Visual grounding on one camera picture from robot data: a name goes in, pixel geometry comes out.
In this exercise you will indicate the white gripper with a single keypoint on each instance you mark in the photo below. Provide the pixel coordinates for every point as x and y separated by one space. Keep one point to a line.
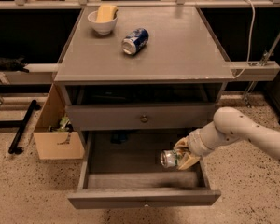
195 144

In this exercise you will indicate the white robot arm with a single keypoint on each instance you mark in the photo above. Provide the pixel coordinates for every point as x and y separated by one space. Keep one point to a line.
229 125

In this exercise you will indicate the closed grey top drawer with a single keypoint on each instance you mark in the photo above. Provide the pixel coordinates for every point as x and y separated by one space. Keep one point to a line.
127 117

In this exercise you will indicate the round metal drawer knob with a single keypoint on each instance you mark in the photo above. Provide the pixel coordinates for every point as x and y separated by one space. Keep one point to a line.
144 119

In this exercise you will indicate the grey drawer cabinet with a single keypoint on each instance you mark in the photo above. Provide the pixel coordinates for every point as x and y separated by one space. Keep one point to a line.
180 64

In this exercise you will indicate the open grey middle drawer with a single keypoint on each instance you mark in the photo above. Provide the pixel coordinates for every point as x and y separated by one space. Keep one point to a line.
130 174

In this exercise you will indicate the blue pepsi can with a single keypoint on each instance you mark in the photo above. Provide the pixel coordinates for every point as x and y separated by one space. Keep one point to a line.
135 41

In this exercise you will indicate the green item in box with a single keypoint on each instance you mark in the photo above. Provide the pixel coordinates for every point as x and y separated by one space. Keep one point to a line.
64 126

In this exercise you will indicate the cardboard box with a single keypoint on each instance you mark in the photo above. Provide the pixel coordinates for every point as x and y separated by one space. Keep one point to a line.
52 141

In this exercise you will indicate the white ceramic bowl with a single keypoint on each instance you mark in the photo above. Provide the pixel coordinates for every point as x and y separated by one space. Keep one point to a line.
102 28

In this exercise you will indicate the yellow sponge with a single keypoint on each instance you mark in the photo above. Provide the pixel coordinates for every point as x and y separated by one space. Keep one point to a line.
106 13

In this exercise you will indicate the black bar on floor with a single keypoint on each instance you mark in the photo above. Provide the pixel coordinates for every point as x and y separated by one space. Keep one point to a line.
14 149

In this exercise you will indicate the black cloth on rail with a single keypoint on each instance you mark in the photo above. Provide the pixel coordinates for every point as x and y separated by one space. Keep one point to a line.
8 64

